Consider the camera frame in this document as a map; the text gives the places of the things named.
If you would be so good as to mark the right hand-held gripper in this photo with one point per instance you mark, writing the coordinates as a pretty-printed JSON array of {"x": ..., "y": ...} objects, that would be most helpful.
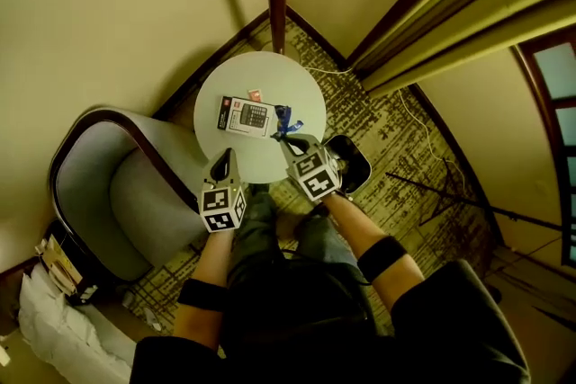
[{"x": 315, "y": 175}]

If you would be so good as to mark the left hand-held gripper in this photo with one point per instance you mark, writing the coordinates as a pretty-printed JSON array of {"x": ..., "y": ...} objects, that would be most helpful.
[{"x": 222, "y": 209}]

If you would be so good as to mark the blue plastic toy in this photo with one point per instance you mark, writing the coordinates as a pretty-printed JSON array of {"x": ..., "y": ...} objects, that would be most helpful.
[{"x": 283, "y": 121}]

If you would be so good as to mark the calculator retail box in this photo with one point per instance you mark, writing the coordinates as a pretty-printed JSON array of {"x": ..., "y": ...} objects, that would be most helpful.
[{"x": 245, "y": 117}]

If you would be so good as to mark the black waste bin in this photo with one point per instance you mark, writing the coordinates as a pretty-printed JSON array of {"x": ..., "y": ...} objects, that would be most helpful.
[{"x": 357, "y": 171}]

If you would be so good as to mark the small red packet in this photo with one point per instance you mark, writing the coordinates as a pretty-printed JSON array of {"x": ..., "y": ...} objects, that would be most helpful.
[{"x": 254, "y": 94}]

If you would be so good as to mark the person's left forearm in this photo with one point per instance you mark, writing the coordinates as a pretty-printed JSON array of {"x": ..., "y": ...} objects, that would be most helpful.
[{"x": 211, "y": 256}]

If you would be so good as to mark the person's right forearm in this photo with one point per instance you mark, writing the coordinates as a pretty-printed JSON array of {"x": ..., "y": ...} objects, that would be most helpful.
[{"x": 355, "y": 220}]

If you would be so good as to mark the person's legs in jeans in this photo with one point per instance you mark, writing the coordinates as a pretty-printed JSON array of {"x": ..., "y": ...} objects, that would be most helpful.
[{"x": 256, "y": 225}]

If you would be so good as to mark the round white side table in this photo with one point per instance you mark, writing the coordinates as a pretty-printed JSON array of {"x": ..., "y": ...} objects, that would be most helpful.
[{"x": 288, "y": 76}]

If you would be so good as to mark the black light stand tripod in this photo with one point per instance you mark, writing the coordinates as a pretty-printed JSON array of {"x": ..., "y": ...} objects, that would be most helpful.
[{"x": 450, "y": 198}]

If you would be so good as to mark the brown paper bag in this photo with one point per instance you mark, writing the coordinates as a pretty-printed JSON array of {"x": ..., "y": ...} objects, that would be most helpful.
[{"x": 63, "y": 270}]

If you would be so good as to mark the yellow-green curtain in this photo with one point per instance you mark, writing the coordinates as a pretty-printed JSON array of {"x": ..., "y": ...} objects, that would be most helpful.
[{"x": 472, "y": 13}]

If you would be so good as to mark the white bedding pile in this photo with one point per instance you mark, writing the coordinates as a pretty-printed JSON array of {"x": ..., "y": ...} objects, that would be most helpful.
[{"x": 58, "y": 328}]

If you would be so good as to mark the person's black top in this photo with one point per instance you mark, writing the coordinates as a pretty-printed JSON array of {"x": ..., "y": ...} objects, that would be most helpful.
[{"x": 450, "y": 328}]

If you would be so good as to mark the wooden-framed grid window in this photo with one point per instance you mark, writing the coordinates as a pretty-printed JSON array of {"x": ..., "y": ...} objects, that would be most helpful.
[{"x": 553, "y": 103}]

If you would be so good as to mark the grey armchair with dark frame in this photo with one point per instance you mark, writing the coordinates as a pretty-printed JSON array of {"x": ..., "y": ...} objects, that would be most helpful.
[{"x": 90, "y": 193}]

